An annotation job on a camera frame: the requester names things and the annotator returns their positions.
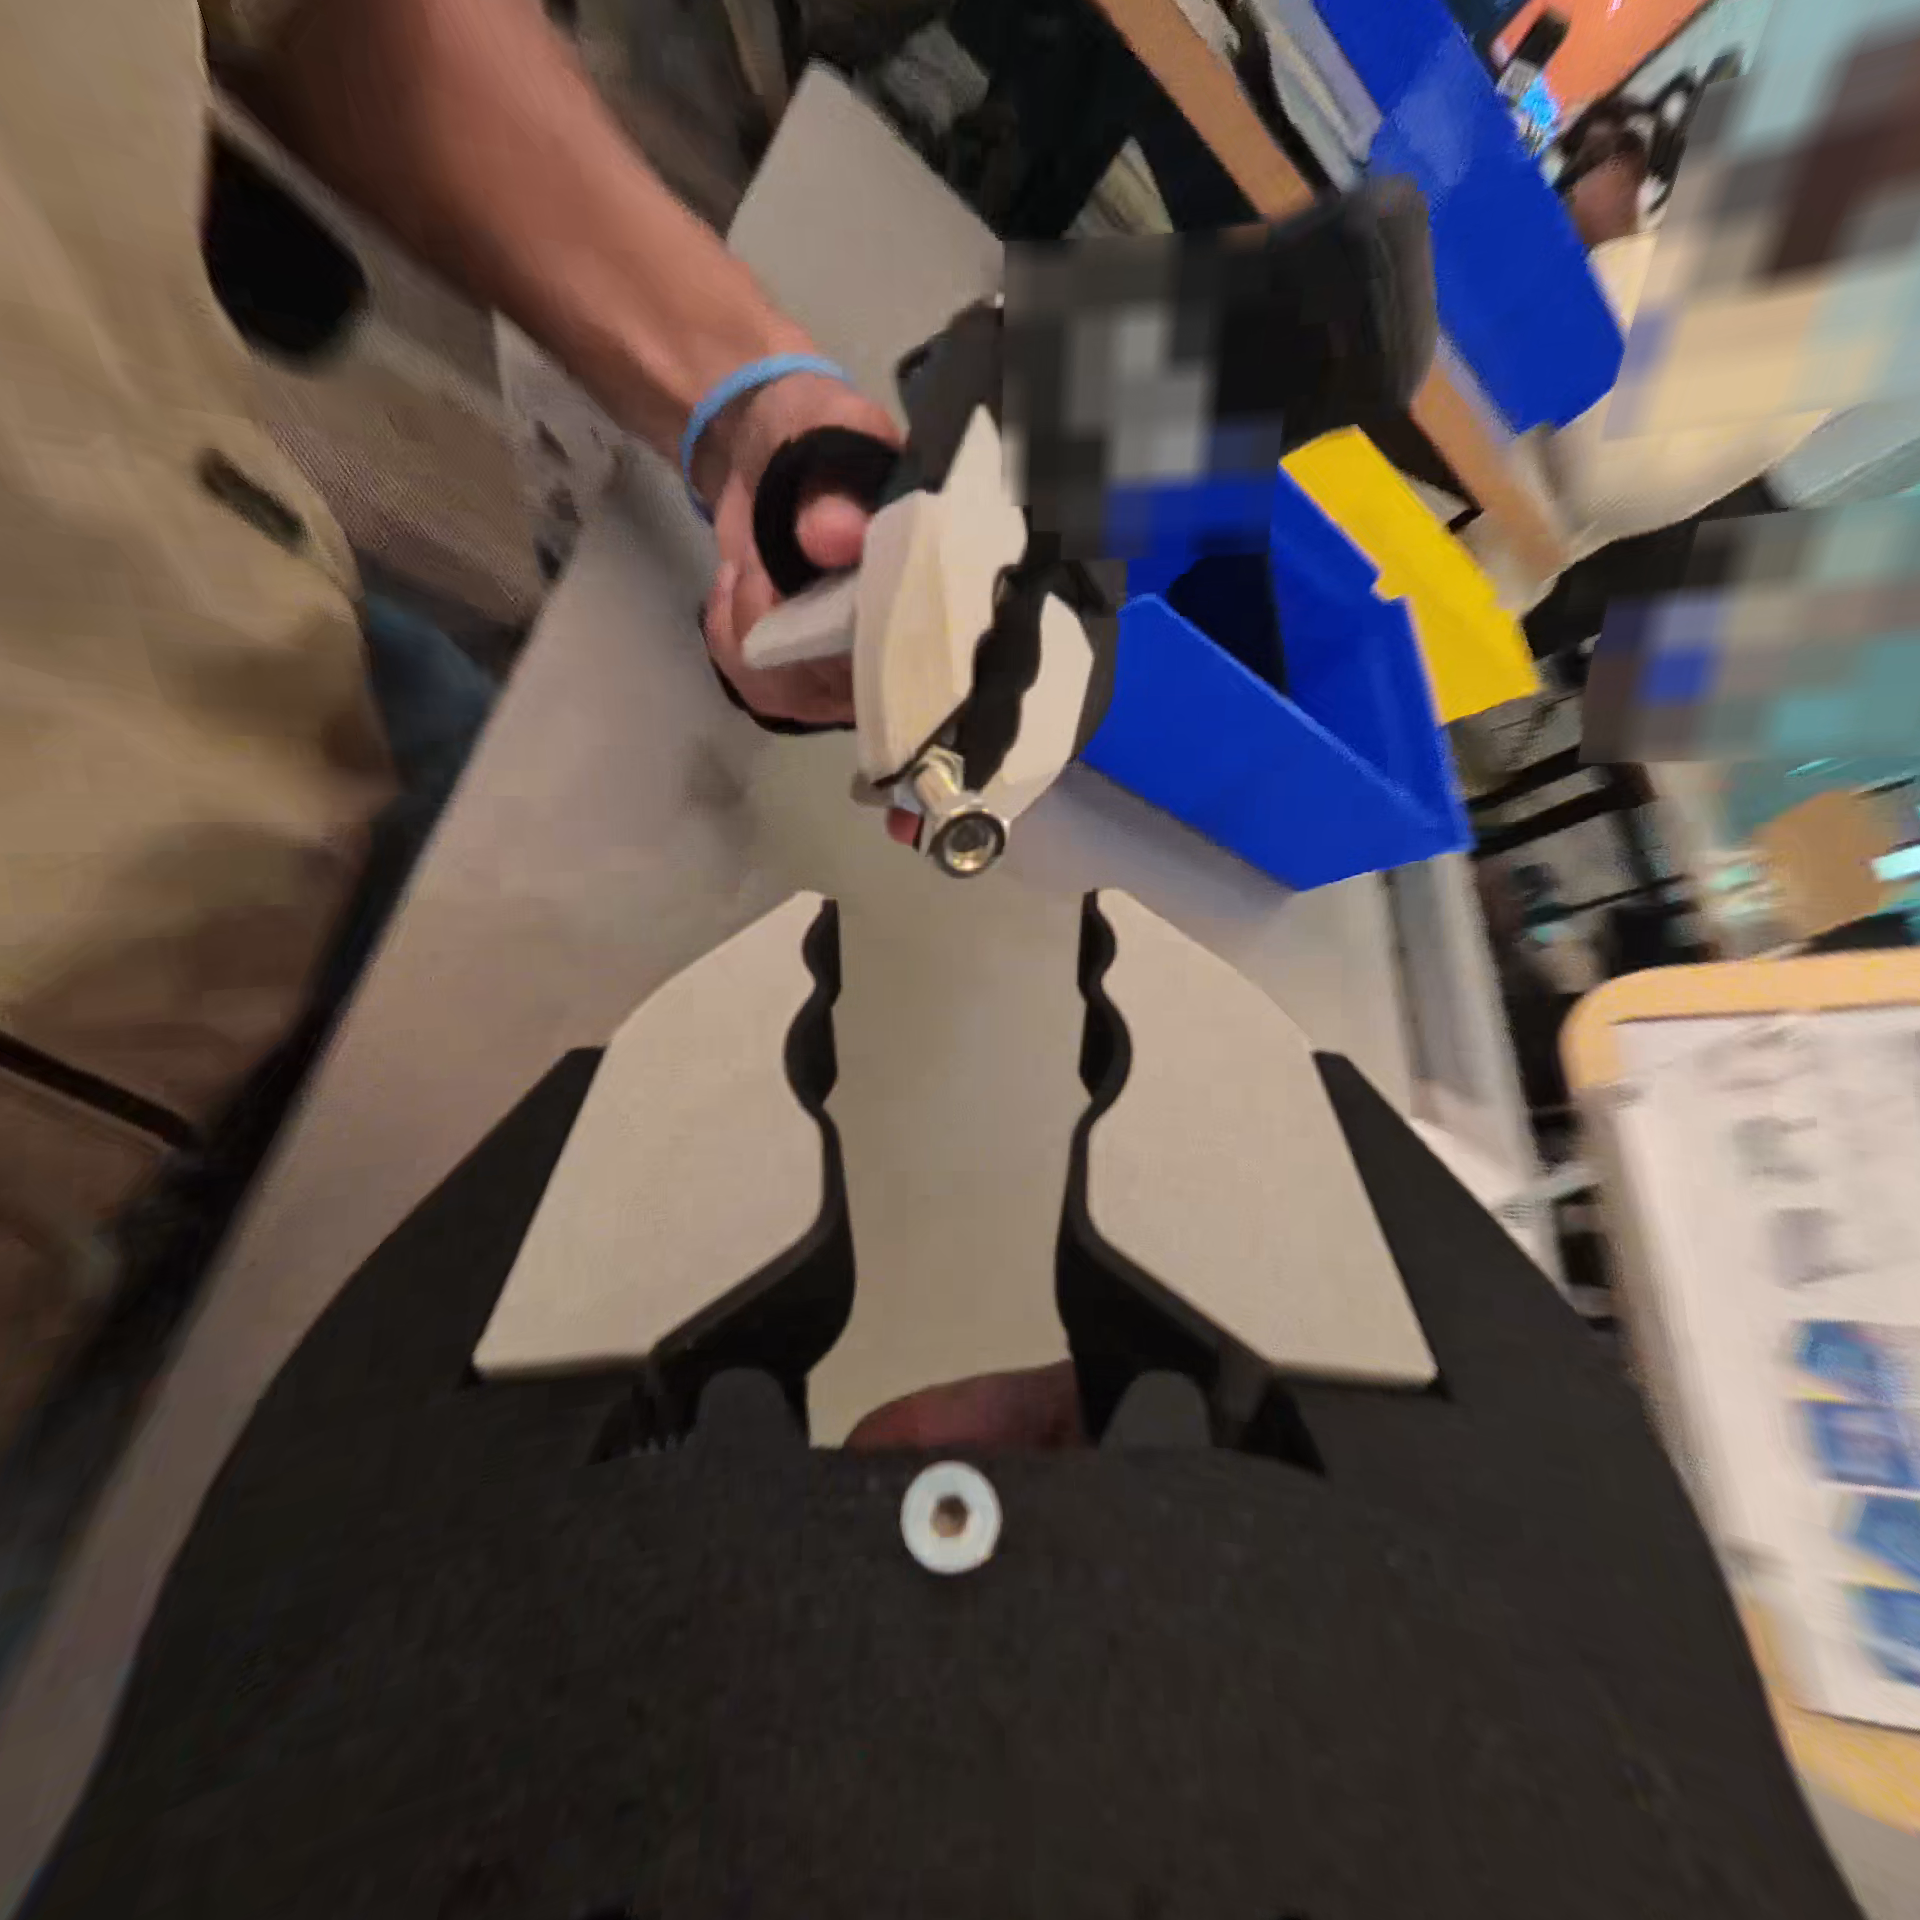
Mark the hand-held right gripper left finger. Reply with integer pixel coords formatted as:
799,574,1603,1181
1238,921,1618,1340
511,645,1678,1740
476,897,858,1443

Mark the silver bolt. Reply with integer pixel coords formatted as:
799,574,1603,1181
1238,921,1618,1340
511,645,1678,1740
886,753,991,873

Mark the brown wooden desk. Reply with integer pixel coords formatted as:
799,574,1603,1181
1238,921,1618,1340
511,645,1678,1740
1095,0,1561,602

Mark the yellow storage bin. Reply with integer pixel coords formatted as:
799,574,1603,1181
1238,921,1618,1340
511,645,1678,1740
1282,428,1540,729

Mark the person's left hand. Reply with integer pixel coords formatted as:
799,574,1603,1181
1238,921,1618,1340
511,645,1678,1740
707,384,902,729

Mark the blue divided storage bin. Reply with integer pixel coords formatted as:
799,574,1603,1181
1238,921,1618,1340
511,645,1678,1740
1074,451,1473,894

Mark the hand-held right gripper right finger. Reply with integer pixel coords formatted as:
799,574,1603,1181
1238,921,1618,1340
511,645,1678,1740
1057,891,1443,1444

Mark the white instruction board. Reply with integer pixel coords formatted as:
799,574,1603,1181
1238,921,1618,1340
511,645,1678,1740
1606,1005,1920,1728

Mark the person's right hand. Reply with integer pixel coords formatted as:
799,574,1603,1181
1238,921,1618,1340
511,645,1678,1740
851,1368,1081,1453

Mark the instruction sheet on stand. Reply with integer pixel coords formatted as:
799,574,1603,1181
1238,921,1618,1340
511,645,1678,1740
1561,956,1920,1833

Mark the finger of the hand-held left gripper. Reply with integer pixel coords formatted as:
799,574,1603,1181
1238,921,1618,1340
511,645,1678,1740
854,409,1038,797
956,592,1107,836

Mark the blue wristband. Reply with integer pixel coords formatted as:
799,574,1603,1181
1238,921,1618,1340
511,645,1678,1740
679,353,858,518

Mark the person's left forearm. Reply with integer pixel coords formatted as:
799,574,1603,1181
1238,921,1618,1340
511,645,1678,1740
226,0,828,452

